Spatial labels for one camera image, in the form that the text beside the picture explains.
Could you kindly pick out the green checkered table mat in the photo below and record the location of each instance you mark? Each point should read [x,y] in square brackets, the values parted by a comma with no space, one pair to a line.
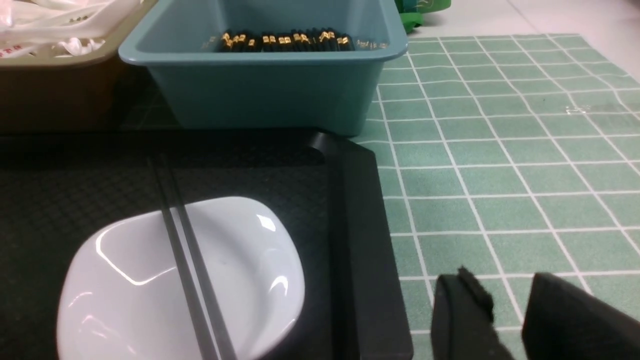
[508,155]

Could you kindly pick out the white square sauce dish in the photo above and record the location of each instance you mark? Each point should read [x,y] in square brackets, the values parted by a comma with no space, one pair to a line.
[122,297]

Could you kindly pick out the black chopstick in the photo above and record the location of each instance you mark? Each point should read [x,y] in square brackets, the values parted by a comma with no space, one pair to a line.
[195,259]
[203,334]

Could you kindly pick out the pile of white spoons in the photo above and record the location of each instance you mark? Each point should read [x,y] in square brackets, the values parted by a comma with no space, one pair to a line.
[92,22]

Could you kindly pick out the blue plastic chopstick bin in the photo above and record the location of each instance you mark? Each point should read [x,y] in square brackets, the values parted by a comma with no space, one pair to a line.
[227,90]

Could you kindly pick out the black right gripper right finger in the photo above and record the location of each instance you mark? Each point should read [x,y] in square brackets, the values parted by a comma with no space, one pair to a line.
[564,322]

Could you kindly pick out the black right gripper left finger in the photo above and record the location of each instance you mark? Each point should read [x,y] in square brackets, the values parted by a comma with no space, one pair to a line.
[462,326]

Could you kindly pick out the green cloth backdrop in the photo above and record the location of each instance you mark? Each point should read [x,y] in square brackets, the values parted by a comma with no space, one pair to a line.
[411,11]

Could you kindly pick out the black plastic serving tray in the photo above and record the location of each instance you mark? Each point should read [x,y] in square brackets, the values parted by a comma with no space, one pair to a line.
[59,190]

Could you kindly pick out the brown plastic spoon bin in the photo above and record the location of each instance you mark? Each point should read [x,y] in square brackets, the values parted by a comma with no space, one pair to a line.
[69,86]

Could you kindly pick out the bundle of black chopsticks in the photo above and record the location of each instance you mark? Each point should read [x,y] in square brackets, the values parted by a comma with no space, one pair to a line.
[325,39]

